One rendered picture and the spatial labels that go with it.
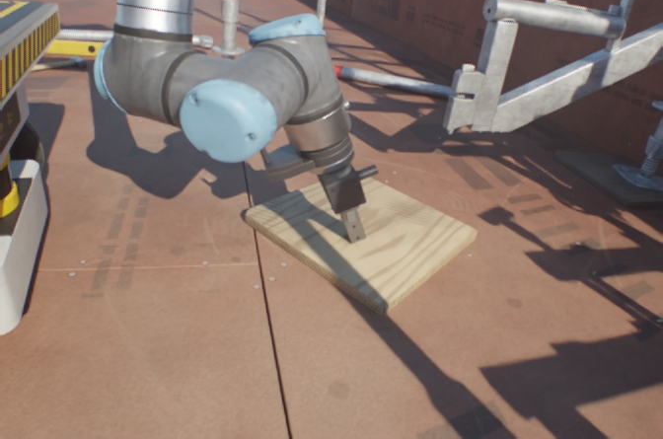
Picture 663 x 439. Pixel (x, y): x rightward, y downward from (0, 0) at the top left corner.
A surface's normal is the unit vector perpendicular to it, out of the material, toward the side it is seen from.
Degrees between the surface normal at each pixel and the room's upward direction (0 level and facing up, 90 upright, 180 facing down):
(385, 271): 0
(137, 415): 0
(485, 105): 90
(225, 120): 106
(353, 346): 0
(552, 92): 90
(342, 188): 90
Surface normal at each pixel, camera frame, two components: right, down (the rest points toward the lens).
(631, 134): -0.96, 0.00
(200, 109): -0.33, 0.63
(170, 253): 0.13, -0.87
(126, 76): -0.35, 0.26
